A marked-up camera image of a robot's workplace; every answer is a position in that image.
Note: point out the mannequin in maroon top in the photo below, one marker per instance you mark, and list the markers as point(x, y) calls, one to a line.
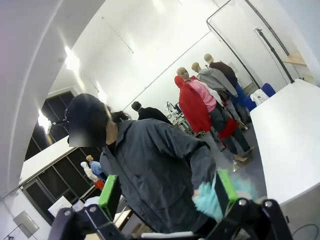
point(225, 71)

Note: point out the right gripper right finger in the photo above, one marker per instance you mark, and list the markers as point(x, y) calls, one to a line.
point(227, 190)

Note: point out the figure in black coat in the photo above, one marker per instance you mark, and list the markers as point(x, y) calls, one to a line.
point(152, 113)

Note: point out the white bag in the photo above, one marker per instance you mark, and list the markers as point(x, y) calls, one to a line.
point(258, 97)

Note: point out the teal microfiber duster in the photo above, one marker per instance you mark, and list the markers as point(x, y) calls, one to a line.
point(207, 202)

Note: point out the mannequin in blue shirt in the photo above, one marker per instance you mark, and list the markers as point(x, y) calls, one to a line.
point(96, 168)

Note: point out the blue chair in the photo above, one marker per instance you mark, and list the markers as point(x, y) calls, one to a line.
point(250, 103)
point(268, 90)

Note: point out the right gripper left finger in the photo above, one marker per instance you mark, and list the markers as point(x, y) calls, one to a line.
point(107, 195)

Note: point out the person in grey jacket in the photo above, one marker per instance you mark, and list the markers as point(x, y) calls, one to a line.
point(155, 155)

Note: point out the light wooden desk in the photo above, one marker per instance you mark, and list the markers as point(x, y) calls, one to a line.
point(295, 60)

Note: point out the large white table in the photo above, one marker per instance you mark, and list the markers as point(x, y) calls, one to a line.
point(287, 137)

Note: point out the mannequin in white clothes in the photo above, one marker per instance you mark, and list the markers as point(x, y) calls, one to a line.
point(87, 172)

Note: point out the black pole stand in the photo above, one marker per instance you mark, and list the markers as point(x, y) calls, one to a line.
point(291, 80)

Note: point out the mannequin in red hoodie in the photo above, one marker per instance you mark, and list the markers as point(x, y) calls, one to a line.
point(192, 107)

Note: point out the mannequin in grey hoodie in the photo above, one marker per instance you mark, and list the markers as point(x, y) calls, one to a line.
point(215, 80)

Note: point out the mannequin in pink shirt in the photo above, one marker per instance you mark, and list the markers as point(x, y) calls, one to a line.
point(206, 97)

